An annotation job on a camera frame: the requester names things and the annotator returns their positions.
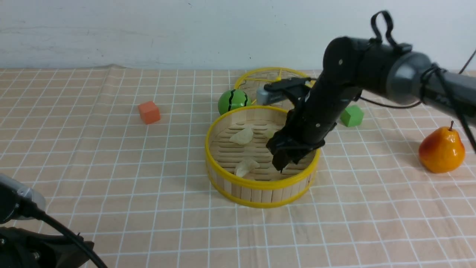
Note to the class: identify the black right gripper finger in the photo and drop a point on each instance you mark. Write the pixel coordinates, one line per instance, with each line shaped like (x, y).
(294, 155)
(277, 145)

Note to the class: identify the pale dumpling back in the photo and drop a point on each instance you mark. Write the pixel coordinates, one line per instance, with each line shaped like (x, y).
(242, 137)

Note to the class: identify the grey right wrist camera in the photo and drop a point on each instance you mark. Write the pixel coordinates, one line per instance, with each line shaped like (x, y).
(286, 89)

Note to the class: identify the beige checkered tablecloth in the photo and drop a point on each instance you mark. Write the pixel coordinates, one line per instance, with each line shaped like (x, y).
(141, 192)

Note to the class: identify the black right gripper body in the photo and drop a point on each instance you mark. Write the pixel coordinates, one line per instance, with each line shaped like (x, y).
(316, 114)

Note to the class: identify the round bamboo steamer tray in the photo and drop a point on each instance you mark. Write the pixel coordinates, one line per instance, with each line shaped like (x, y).
(264, 187)

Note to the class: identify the orange cube block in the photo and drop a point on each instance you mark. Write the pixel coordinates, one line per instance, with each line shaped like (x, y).
(149, 112)

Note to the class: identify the orange yellow toy pear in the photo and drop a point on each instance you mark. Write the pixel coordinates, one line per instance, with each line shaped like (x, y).
(442, 151)

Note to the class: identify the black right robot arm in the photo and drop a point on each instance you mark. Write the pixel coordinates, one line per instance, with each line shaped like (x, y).
(351, 65)

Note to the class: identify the woven bamboo steamer lid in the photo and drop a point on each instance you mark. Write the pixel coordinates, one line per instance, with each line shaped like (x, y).
(252, 80)

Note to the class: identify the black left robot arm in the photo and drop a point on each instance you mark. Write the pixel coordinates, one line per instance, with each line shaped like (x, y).
(21, 248)

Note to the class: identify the green cube block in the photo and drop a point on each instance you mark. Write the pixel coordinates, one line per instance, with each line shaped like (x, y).
(352, 116)

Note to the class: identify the pale dumpling front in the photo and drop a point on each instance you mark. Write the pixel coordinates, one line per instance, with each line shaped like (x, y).
(245, 166)

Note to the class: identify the pale dumpling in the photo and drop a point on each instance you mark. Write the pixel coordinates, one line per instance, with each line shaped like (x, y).
(242, 137)
(245, 166)
(269, 133)

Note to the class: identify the green striped watermelon ball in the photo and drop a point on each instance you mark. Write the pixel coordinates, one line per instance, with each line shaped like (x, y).
(233, 99)

